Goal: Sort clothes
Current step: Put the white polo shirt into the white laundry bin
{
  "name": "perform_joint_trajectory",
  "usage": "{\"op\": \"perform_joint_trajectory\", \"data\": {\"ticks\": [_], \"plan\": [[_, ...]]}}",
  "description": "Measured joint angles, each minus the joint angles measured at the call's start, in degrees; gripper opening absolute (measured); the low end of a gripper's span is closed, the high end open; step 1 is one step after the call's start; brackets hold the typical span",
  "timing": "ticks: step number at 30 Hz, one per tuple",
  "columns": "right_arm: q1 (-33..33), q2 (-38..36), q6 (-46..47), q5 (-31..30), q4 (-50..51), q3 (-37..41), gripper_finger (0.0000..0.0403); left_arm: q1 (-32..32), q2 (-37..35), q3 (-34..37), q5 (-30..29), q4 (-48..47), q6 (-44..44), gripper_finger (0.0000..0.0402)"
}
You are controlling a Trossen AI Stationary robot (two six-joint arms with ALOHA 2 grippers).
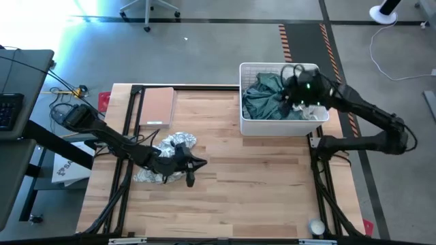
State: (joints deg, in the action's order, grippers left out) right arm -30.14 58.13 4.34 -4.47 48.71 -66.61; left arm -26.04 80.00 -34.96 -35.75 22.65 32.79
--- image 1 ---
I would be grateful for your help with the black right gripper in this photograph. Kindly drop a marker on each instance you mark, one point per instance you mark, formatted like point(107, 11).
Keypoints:
point(306, 92)

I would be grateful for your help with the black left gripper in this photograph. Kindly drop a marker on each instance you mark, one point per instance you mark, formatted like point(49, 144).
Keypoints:
point(173, 165)

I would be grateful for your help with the dark green floral print shirt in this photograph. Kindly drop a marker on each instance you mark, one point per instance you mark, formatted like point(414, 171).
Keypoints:
point(262, 98)

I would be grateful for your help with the blue-grey checked garment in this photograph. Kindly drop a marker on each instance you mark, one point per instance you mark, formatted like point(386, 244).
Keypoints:
point(311, 111)

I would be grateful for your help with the light geometric patterned shirt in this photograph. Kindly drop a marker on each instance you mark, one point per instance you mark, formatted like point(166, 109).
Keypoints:
point(168, 144)

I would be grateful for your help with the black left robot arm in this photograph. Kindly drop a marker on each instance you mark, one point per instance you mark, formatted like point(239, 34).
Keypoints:
point(112, 139)

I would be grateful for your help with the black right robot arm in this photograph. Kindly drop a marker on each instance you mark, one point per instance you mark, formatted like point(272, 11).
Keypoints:
point(368, 109)

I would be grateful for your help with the white plastic laundry basket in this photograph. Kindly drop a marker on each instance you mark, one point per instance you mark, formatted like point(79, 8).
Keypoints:
point(272, 127)

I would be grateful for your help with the tan flat board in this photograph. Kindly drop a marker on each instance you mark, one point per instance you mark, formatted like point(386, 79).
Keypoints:
point(157, 107)

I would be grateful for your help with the red corner clamp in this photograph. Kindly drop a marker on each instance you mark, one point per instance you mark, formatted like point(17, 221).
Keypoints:
point(104, 101)
point(368, 227)

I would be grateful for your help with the white printed cardboard box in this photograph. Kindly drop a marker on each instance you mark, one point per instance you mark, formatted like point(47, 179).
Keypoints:
point(68, 166)

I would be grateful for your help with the white standing fan base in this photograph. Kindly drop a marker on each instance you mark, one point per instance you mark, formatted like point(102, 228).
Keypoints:
point(383, 13)

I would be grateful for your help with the black desk support beam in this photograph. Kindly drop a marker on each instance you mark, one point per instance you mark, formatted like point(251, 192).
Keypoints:
point(58, 144)

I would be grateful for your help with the yellow clamp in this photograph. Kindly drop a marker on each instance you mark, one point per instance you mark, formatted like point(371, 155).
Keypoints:
point(77, 92)

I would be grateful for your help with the grey metal stand foot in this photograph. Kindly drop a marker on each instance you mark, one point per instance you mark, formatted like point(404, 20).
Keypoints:
point(430, 105)

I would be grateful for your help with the black desk caster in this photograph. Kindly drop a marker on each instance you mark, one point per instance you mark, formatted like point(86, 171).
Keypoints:
point(35, 218)

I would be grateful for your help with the grey office chair base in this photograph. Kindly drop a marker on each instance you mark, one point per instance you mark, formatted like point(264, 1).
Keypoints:
point(148, 10)

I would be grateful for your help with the black keyboard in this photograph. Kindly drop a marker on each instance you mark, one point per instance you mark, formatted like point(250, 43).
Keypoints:
point(10, 110)

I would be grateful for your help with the grey side desk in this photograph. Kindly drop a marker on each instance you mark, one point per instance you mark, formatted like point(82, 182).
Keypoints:
point(24, 71)

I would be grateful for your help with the black aluminium table frame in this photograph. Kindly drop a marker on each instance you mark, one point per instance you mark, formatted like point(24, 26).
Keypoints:
point(136, 102)

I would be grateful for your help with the silver frame bracket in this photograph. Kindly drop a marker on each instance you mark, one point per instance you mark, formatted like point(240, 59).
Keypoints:
point(127, 241)
point(317, 242)

